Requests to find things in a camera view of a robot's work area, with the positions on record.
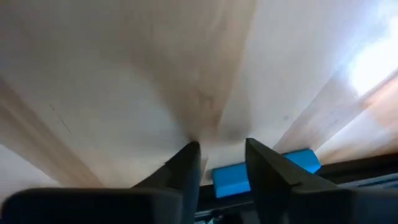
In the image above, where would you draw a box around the blue wooden block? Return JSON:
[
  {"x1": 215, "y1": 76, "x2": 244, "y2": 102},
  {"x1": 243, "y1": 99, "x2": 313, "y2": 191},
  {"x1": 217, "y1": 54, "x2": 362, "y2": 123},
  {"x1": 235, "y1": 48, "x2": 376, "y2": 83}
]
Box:
[{"x1": 211, "y1": 148, "x2": 323, "y2": 199}]

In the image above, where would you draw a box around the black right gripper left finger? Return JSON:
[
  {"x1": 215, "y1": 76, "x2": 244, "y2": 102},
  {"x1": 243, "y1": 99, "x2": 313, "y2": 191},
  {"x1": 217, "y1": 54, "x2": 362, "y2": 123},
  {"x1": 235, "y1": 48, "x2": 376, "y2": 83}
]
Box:
[{"x1": 0, "y1": 141, "x2": 202, "y2": 224}]

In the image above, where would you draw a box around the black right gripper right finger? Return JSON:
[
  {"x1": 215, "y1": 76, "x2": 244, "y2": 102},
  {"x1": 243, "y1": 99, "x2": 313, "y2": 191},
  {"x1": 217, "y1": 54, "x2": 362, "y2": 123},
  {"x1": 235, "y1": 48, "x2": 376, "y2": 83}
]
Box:
[{"x1": 244, "y1": 138, "x2": 398, "y2": 224}]

